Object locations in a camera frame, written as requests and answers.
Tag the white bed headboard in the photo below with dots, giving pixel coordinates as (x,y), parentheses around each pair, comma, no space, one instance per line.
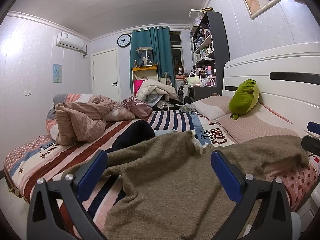
(287,78)

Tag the wall power socket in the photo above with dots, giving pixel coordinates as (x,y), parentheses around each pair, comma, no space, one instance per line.
(27,93)

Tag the brown knit sweater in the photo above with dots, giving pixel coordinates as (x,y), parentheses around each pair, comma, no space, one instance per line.
(162,188)

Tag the pink pillow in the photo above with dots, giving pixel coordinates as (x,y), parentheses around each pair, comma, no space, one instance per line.
(258,122)

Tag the striped bed blanket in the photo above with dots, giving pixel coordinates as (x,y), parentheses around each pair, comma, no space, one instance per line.
(44,158)

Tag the light blue garment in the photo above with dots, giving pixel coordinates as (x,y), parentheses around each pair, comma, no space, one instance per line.
(165,131)

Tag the white handbag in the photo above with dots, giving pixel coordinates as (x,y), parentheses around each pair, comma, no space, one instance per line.
(193,79)

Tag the pink satin bag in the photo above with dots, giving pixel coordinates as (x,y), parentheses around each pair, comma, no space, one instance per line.
(139,108)

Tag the black garment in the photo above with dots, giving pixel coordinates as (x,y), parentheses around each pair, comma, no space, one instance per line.
(137,132)

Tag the glass display case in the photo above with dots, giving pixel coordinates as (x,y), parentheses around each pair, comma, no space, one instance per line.
(145,56)

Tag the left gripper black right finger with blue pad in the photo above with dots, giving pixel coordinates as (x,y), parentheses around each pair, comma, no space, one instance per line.
(262,210)

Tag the round wall clock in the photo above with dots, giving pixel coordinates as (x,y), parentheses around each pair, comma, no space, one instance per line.
(124,40)

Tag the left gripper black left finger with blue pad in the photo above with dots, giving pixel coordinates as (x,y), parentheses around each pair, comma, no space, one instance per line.
(44,216)

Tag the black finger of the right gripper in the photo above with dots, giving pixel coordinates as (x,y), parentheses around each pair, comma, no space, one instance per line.
(309,143)

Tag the black bookshelf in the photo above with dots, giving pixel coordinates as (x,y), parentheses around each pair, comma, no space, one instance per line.
(209,46)

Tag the blue wall poster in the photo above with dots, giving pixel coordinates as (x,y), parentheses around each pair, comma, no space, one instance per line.
(57,73)

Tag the green plush toy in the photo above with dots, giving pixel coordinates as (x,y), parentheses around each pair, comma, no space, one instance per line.
(244,99)

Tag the white air conditioner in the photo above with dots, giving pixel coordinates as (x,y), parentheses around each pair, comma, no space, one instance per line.
(72,42)

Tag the pink striped duvet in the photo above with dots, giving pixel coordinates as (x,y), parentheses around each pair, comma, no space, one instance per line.
(82,117)

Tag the yellow topped cabinet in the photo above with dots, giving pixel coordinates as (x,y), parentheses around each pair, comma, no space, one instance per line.
(140,74)

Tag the white door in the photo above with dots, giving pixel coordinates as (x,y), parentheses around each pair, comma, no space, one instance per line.
(105,74)

